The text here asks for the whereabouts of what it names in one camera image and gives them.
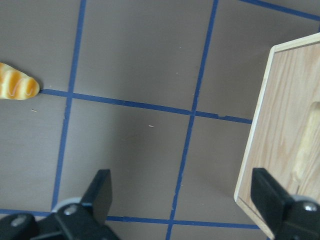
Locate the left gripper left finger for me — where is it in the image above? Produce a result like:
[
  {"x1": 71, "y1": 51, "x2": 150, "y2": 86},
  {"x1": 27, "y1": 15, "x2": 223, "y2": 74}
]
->
[{"x1": 54, "y1": 169, "x2": 113, "y2": 240}]

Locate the wooden drawer cabinet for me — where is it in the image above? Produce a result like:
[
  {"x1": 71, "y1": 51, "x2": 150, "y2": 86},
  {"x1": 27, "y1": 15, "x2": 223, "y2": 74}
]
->
[{"x1": 234, "y1": 33, "x2": 320, "y2": 240}]

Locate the toy bread loaf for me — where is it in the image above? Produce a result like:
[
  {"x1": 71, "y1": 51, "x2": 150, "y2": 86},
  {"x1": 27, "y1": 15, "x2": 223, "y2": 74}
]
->
[{"x1": 0, "y1": 62, "x2": 40, "y2": 101}]

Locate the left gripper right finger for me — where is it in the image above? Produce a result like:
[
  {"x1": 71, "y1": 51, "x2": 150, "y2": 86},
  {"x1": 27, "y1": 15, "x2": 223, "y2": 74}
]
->
[{"x1": 250, "y1": 167, "x2": 320, "y2": 240}]

